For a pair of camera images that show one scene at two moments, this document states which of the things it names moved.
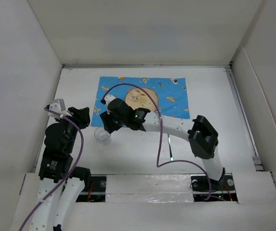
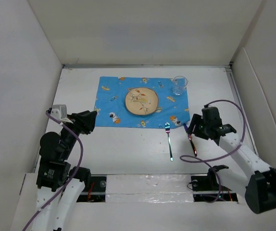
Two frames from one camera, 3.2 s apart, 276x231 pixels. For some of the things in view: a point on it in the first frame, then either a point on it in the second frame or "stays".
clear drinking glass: x=102 y=134 to x=179 y=84
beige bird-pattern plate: x=136 y=98 stays
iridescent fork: x=170 y=149 stays
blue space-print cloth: x=171 y=92 stays
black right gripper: x=108 y=124 to x=195 y=120
